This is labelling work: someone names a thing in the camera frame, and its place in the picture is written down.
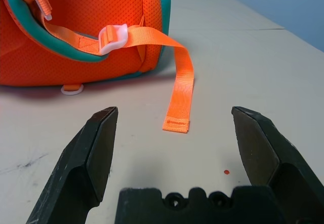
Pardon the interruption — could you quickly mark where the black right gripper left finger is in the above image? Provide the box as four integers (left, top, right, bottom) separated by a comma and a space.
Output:
25, 106, 119, 224

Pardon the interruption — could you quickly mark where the orange and teal backpack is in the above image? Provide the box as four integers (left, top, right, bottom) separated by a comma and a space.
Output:
0, 0, 195, 135

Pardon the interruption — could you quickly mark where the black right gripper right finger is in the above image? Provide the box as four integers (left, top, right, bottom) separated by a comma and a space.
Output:
231, 106, 324, 224

